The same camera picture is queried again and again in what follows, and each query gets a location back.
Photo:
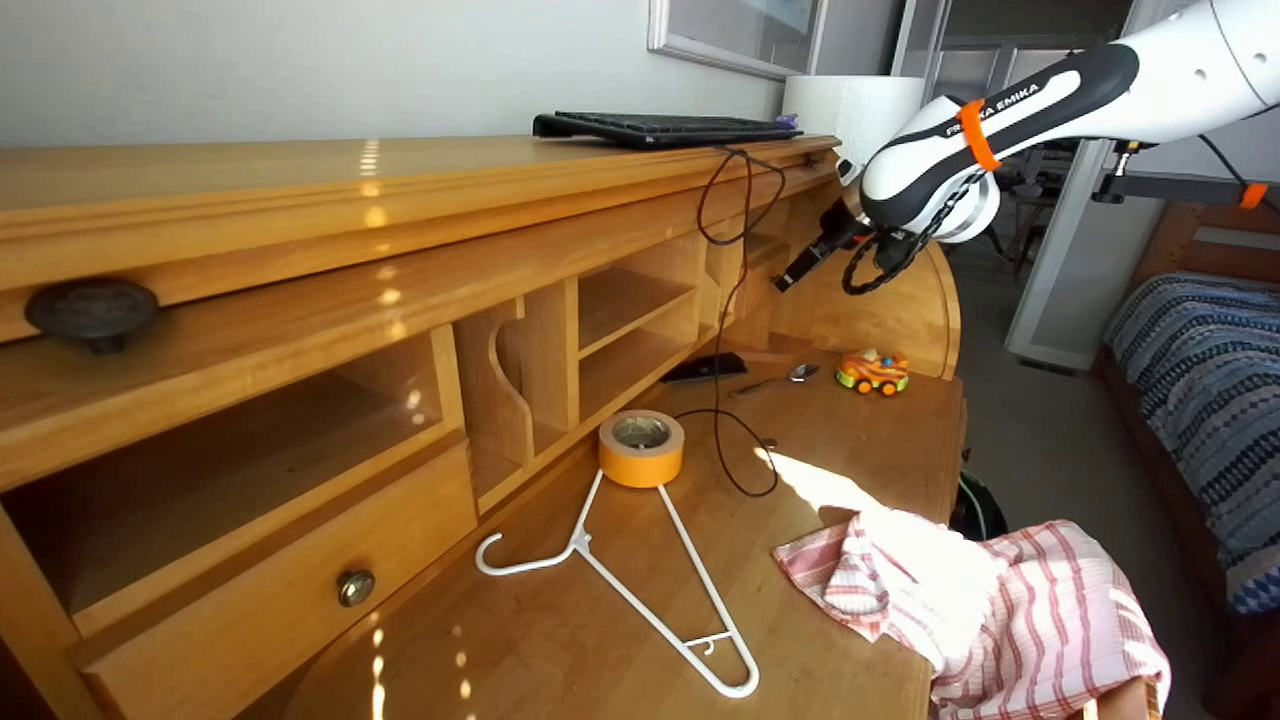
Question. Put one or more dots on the purple crumpled object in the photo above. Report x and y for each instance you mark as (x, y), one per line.
(785, 124)

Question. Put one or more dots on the small grey object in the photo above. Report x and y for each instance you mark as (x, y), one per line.
(802, 373)

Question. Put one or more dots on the dark round desk knob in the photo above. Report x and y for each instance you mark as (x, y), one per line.
(90, 310)

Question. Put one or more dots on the wooden roll-top desk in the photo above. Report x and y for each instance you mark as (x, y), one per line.
(267, 240)

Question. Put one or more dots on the red striped cloth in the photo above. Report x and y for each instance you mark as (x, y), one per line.
(1013, 615)

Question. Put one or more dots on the white pillar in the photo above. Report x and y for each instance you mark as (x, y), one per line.
(1053, 283)

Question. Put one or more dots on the black tripod stand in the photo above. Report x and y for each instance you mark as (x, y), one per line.
(1025, 215)

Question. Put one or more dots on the black rod with orange bands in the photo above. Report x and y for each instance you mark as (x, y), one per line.
(1187, 188)

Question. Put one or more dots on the yellow toy car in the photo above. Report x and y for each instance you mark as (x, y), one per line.
(875, 373)

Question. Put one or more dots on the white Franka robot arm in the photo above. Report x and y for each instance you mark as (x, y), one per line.
(1064, 102)

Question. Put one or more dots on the grey framed wall picture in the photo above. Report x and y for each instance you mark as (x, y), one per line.
(725, 33)

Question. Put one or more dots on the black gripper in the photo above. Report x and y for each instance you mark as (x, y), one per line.
(838, 227)

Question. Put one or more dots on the large wooden drawer with knob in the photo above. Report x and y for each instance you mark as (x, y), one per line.
(253, 587)

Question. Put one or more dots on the black computer keyboard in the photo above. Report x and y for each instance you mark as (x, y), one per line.
(653, 128)

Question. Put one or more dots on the orange tape roll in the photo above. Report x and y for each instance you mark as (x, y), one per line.
(642, 448)

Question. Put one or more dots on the black bag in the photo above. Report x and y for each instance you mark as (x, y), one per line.
(977, 511)

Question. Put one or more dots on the wooden bed frame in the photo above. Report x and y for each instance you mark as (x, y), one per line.
(1187, 245)

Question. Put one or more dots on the blue striped bed blanket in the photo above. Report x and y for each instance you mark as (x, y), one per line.
(1202, 385)

